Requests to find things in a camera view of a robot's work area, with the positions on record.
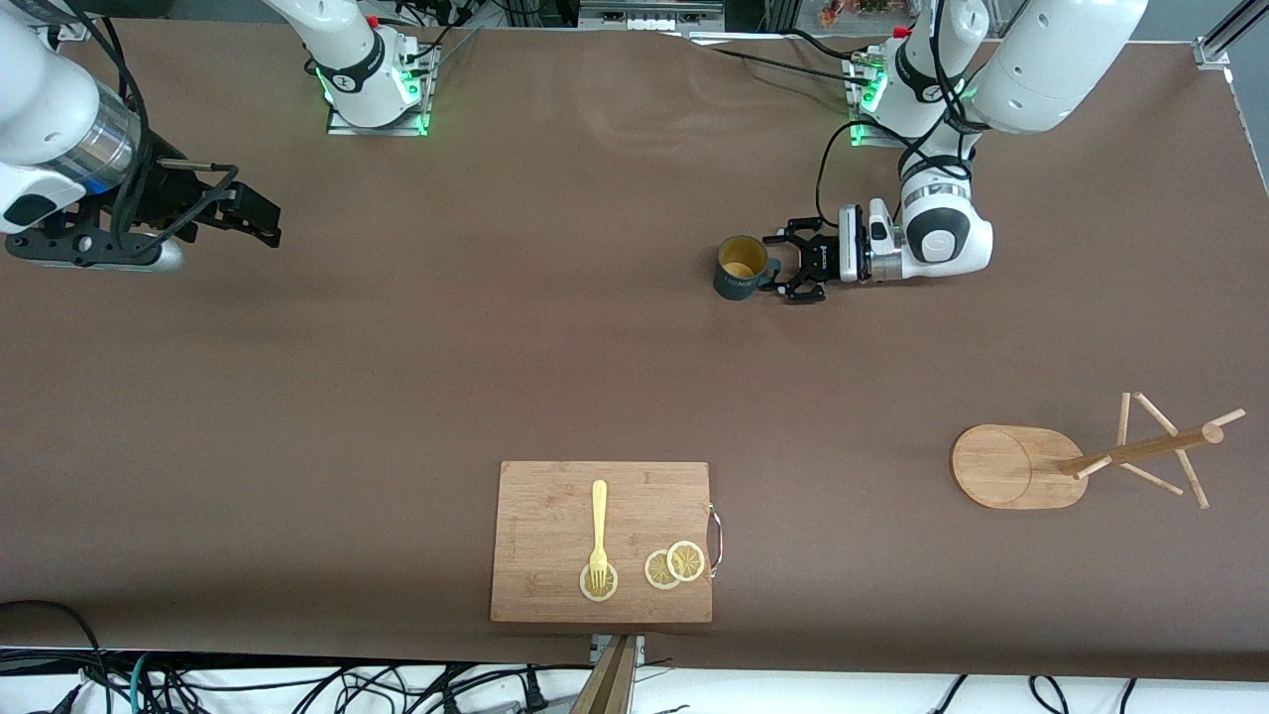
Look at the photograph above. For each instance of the black power plug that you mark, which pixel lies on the black power plug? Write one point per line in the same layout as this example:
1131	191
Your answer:
535	694

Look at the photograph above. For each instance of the aluminium frame profile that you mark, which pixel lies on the aluminium frame profile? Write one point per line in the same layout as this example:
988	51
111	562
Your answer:
1224	40

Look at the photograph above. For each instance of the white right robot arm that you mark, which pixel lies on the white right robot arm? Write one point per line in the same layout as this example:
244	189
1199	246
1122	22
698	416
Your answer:
40	109

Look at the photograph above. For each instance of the grey power strip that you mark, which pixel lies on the grey power strip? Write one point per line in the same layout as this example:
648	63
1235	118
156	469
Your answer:
649	15

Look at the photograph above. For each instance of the wooden mug rack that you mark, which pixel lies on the wooden mug rack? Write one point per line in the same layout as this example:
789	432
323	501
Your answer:
1001	466

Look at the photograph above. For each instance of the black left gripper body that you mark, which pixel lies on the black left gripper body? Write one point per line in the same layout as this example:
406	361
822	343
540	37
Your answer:
819	260

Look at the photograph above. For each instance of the brown table cloth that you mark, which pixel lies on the brown table cloth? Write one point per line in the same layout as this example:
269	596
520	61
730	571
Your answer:
634	377

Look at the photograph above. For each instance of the lemon slice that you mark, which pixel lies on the lemon slice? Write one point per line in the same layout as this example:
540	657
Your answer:
656	573
587	590
686	560

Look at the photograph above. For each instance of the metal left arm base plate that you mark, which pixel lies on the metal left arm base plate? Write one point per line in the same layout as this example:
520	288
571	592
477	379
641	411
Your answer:
872	141

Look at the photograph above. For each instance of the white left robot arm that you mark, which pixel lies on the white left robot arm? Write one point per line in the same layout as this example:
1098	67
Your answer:
1051	59

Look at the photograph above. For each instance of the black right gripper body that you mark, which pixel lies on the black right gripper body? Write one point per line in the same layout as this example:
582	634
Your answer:
162	194

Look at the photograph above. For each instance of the small metal bracket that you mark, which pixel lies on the small metal bracket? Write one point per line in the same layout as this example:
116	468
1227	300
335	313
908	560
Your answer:
598	647

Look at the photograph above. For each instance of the teal mug with yellow inside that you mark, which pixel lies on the teal mug with yellow inside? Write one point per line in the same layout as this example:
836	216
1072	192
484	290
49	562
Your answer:
739	268

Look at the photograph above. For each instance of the wooden cutting board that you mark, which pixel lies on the wooden cutting board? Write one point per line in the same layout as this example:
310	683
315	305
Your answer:
545	535

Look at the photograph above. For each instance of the yellow plastic fork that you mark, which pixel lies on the yellow plastic fork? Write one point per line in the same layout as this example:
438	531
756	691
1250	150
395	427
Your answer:
599	516

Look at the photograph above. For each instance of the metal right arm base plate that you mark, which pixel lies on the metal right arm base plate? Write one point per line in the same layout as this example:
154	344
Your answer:
347	129

